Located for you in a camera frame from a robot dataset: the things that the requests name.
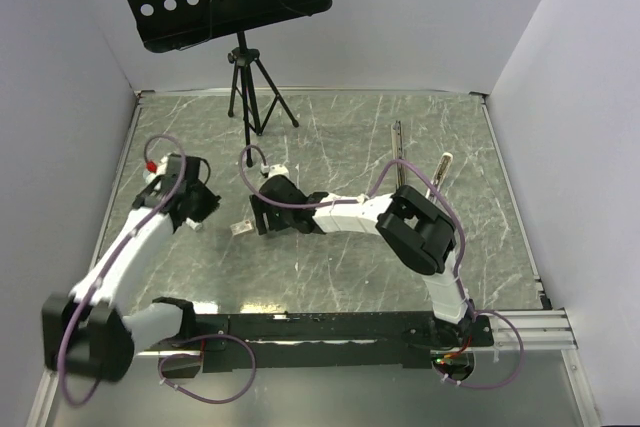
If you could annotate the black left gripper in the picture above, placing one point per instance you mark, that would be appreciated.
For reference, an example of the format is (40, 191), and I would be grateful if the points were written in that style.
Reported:
(209, 205)

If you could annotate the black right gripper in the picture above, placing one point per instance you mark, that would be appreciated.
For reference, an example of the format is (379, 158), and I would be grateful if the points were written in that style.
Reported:
(260, 208)

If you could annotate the small staple box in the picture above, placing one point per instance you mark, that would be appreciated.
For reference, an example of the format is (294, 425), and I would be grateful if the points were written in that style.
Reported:
(241, 227)

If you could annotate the beige stapler top part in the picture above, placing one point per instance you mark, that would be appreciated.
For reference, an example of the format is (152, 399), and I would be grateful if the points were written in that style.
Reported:
(442, 170)

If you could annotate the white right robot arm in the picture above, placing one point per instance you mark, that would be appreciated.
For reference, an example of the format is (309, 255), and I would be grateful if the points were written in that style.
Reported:
(427, 239)

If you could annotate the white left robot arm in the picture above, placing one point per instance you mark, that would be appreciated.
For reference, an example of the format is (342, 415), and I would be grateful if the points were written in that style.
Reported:
(86, 332)

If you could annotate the white cylinder tube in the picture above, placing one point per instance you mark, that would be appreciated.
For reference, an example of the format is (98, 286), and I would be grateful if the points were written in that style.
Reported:
(196, 226)

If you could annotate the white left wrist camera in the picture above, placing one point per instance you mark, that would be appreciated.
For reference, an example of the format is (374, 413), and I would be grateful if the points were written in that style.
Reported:
(154, 169)

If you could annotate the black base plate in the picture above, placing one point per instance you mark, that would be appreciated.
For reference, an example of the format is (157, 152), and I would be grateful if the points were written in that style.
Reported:
(304, 340)

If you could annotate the aluminium rail frame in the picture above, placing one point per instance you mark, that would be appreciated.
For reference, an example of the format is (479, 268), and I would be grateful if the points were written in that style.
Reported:
(86, 333)

